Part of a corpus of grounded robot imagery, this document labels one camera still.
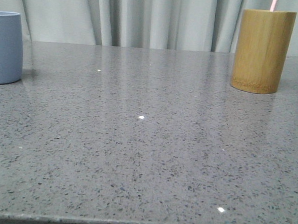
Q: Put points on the blue plastic cup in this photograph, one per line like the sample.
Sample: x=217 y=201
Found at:
x=11 y=47

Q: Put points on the bamboo wooden cup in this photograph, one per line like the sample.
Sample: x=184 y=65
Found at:
x=261 y=50

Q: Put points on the grey-white curtain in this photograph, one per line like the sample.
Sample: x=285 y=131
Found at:
x=194 y=25

